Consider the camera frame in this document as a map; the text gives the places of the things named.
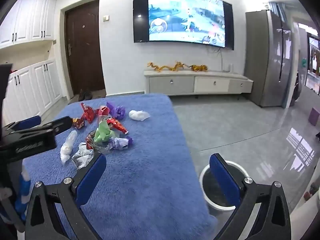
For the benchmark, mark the wall light switch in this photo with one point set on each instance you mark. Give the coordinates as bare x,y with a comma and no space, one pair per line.
106,18

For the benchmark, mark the dark brown door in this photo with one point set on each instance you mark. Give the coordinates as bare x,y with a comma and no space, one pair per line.
85,47

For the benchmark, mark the white round bin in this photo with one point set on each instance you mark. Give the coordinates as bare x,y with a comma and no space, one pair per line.
208,192

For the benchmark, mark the red foil wrapper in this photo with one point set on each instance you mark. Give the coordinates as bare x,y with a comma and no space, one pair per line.
90,140

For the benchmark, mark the white black plastic bag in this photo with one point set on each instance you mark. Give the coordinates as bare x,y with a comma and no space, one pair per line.
82,156

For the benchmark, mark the long golden dragon ornament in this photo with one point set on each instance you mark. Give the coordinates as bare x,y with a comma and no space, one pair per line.
165,67

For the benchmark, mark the clear plastic bag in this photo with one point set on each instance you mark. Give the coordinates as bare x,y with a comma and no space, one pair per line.
67,147

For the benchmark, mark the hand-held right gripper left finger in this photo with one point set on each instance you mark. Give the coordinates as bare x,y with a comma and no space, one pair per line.
92,177

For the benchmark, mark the white router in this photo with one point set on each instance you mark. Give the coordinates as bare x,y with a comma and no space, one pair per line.
228,67

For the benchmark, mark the purple box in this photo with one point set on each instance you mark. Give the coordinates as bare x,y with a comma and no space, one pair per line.
315,116

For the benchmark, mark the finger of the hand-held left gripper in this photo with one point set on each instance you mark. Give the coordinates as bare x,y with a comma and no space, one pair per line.
61,125
28,122

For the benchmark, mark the white crumpled tissue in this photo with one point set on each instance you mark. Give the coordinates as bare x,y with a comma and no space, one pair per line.
138,115

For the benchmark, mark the red triangular snack wrapper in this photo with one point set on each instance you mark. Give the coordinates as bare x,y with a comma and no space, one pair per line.
88,113

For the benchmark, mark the red orange snack packet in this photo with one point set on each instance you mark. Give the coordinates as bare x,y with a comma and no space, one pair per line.
117,125

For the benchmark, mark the wall television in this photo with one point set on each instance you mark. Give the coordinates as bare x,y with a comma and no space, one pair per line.
185,15

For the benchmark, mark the short golden dragon ornament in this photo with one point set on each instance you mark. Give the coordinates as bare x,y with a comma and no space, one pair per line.
200,68

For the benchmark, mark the green plastic bag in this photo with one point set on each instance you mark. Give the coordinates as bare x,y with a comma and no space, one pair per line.
103,133

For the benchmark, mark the purple white plastic bag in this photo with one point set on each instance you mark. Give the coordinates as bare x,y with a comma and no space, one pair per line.
120,143

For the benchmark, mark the blue fluffy rug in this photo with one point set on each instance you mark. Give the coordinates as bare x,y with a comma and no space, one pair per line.
145,135

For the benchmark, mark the dark red snack wrapper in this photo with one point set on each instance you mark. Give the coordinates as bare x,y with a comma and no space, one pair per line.
78,123

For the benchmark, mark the small pink red packet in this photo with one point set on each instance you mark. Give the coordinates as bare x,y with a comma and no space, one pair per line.
103,110

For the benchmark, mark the white television stand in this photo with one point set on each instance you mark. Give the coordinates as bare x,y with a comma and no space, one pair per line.
172,83

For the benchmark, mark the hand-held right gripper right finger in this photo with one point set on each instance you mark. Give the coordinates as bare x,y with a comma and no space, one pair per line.
222,180

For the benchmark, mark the white cabinet unit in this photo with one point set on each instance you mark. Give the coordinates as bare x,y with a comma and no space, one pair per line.
30,20

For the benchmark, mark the grey refrigerator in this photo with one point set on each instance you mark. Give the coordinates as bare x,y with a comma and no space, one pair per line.
265,60

